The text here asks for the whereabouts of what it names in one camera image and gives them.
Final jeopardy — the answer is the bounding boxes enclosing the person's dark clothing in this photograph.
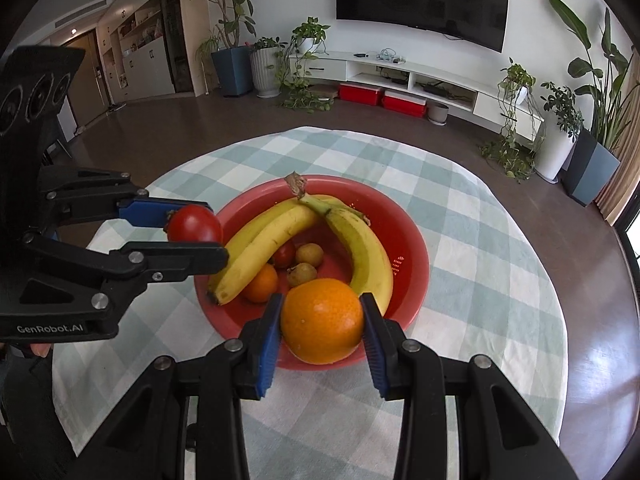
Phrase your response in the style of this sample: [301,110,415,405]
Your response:
[0,344,76,456]

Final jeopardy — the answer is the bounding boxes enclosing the trailing green plant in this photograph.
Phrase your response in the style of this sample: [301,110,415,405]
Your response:
[480,57,538,183]
[274,16,335,113]

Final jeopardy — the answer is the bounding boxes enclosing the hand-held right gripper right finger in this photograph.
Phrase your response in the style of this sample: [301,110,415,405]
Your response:
[359,292,581,480]

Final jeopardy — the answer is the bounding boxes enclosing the tall plant in grey pot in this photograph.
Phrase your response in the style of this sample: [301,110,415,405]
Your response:
[546,0,636,207]

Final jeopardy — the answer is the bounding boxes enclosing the brown wooden door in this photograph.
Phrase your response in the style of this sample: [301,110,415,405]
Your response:
[47,27,108,116]

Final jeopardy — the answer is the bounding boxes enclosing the beige curtain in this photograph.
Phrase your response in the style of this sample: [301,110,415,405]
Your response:
[595,50,640,226]

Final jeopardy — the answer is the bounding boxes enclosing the tall plant in blue pot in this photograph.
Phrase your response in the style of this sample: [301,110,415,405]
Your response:
[182,0,261,98]

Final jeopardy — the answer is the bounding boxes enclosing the brown round fruit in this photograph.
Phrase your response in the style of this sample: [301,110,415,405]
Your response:
[295,242,325,267]
[286,262,319,290]

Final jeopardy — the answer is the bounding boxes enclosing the small red tomato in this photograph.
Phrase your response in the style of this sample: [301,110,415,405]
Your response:
[271,240,297,269]

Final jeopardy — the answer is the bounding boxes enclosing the red plastic colander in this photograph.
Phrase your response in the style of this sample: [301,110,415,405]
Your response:
[194,175,430,372]

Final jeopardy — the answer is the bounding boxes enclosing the plant in white smooth pot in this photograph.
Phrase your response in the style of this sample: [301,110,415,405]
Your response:
[534,81,585,184]

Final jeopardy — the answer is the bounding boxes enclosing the white television cabinet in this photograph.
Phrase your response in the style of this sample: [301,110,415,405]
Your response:
[290,51,545,143]

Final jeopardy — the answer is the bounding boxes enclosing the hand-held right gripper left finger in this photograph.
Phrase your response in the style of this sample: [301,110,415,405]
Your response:
[75,292,286,480]

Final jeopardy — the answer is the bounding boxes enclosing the white wall cupboard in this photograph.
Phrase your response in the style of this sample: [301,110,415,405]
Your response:
[97,0,176,103]

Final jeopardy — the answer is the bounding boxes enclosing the black tall cabinet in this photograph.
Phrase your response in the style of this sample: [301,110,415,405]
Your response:
[159,0,193,95]

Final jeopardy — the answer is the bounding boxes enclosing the glass sliding door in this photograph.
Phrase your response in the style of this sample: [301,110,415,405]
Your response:
[612,200,640,311]

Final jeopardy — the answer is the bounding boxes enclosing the red storage box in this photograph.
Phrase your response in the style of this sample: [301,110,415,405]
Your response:
[338,83,385,107]
[382,91,429,119]

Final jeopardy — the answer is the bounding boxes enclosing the green checkered tablecloth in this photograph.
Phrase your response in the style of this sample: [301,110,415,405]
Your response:
[52,126,568,480]

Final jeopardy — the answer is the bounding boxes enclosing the yellow banana bunch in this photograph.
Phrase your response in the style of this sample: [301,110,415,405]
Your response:
[207,171,394,317]

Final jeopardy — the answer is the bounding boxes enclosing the large round orange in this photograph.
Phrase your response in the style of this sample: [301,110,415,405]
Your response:
[280,278,365,366]

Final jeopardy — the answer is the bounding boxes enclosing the small grey pot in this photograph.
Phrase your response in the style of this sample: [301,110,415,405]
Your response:
[426,101,451,126]

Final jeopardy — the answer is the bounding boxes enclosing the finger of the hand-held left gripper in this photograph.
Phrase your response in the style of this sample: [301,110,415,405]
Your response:
[7,234,230,319]
[37,166,217,231]

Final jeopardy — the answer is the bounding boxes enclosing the plant in white ribbed pot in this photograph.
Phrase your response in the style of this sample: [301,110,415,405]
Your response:
[249,36,287,99]

